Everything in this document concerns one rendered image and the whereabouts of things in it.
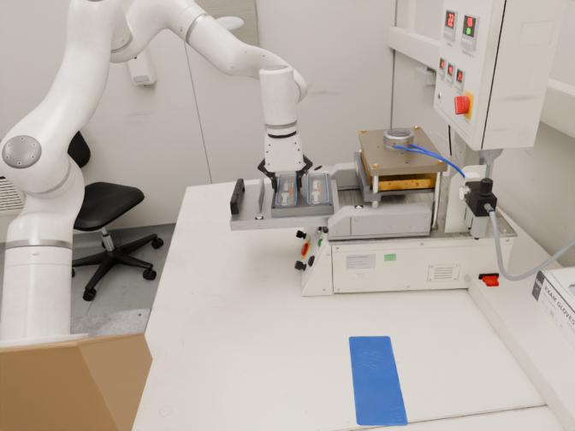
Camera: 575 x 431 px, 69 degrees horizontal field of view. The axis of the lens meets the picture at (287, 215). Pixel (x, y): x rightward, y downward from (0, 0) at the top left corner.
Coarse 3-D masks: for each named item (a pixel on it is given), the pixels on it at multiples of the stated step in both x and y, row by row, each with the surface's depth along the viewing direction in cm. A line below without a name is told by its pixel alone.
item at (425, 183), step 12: (384, 180) 103; (396, 180) 103; (408, 180) 103; (420, 180) 103; (432, 180) 102; (384, 192) 105; (396, 192) 104; (408, 192) 104; (420, 192) 104; (432, 192) 104
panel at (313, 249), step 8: (304, 232) 138; (312, 232) 126; (304, 240) 134; (312, 240) 122; (312, 248) 119; (320, 248) 110; (304, 256) 126; (312, 264) 113; (304, 272) 120; (304, 280) 116
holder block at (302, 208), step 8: (304, 176) 124; (328, 176) 123; (304, 184) 120; (328, 184) 118; (304, 192) 115; (272, 200) 113; (304, 200) 111; (272, 208) 109; (280, 208) 109; (288, 208) 108; (296, 208) 108; (304, 208) 108; (312, 208) 108; (320, 208) 108; (328, 208) 108; (272, 216) 110; (280, 216) 110
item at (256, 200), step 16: (256, 192) 123; (272, 192) 122; (336, 192) 119; (240, 208) 116; (256, 208) 112; (336, 208) 111; (240, 224) 110; (256, 224) 110; (272, 224) 110; (288, 224) 110; (304, 224) 109; (320, 224) 109
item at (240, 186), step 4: (240, 180) 122; (236, 184) 120; (240, 184) 120; (244, 184) 124; (236, 188) 118; (240, 188) 119; (244, 188) 124; (236, 192) 115; (240, 192) 118; (232, 196) 114; (236, 196) 114; (232, 200) 112; (236, 200) 112; (232, 204) 111; (236, 204) 112; (232, 208) 112; (236, 208) 112; (232, 212) 113; (236, 212) 112
